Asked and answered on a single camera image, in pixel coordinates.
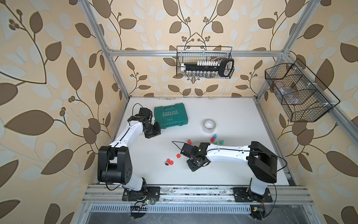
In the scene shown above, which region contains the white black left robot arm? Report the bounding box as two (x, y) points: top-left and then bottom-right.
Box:
(98, 107), (161, 201)

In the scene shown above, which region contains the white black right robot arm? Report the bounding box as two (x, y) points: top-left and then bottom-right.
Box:
(172, 141), (288, 203)

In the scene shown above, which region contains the green plastic tool case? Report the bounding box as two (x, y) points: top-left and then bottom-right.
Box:
(154, 103), (188, 129)

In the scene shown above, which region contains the clear packing tape roll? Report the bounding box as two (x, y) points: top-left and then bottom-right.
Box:
(202, 119), (216, 133)

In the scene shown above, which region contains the black white tool in basket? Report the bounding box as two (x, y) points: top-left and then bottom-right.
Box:
(179, 58), (235, 79)

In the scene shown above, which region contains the plastic bag in basket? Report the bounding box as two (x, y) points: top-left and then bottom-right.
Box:
(275, 82), (302, 105)

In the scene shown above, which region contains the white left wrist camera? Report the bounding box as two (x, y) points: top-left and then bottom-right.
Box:
(134, 107), (153, 123)

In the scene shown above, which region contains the black wire basket back wall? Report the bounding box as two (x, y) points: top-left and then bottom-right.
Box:
(176, 45), (235, 79)

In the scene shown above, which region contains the black wire basket wall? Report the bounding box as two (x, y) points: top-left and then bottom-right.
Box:
(176, 45), (235, 79)
(265, 58), (341, 122)

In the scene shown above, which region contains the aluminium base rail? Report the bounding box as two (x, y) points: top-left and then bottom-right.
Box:
(82, 185), (314, 214)

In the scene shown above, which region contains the black wire basket right wall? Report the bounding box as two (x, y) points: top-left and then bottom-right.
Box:
(265, 58), (341, 122)

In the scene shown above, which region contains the aluminium cage frame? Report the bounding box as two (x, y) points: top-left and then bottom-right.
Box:
(78, 1), (358, 145)

